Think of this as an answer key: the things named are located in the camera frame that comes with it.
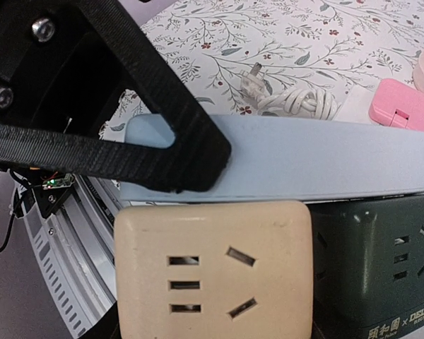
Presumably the pink flat plug adapter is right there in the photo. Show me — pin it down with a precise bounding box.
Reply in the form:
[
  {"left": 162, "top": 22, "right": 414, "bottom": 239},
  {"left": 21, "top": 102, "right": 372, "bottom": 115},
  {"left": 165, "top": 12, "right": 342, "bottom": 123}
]
[{"left": 368, "top": 78, "right": 424, "bottom": 132}]

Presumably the dark green cube adapter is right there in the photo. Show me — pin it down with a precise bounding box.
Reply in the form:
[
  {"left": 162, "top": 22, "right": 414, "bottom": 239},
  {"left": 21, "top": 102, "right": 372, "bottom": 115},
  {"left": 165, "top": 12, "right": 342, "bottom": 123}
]
[{"left": 309, "top": 194, "right": 424, "bottom": 338}]

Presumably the grey-blue power strip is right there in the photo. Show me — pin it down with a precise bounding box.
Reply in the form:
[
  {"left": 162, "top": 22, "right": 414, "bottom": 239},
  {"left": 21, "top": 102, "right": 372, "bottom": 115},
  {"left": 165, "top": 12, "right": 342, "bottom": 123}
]
[{"left": 119, "top": 115, "right": 424, "bottom": 203}]

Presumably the beige cube socket adapter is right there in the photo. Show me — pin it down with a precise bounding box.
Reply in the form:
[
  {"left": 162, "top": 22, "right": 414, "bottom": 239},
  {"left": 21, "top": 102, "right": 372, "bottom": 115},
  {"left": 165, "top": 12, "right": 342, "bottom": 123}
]
[{"left": 114, "top": 201, "right": 313, "bottom": 338}]

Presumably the white power strip cable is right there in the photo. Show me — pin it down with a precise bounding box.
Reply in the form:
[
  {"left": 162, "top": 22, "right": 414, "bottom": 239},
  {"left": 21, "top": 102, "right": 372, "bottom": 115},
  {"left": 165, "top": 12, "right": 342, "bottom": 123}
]
[{"left": 240, "top": 62, "right": 342, "bottom": 121}]

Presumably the aluminium front rail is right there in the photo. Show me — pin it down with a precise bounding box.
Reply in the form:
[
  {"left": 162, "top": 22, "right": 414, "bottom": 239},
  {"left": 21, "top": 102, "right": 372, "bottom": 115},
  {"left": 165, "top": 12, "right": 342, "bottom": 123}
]
[{"left": 15, "top": 177, "right": 128, "bottom": 338}]

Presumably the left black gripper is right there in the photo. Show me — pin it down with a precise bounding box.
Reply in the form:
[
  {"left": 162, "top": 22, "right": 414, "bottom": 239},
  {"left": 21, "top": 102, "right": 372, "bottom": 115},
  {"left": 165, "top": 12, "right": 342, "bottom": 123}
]
[{"left": 0, "top": 1, "right": 231, "bottom": 192}]

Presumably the white power strip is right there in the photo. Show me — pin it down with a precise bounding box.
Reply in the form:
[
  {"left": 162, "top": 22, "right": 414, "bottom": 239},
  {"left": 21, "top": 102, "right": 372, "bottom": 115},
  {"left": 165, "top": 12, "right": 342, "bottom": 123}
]
[{"left": 334, "top": 86, "right": 377, "bottom": 125}]

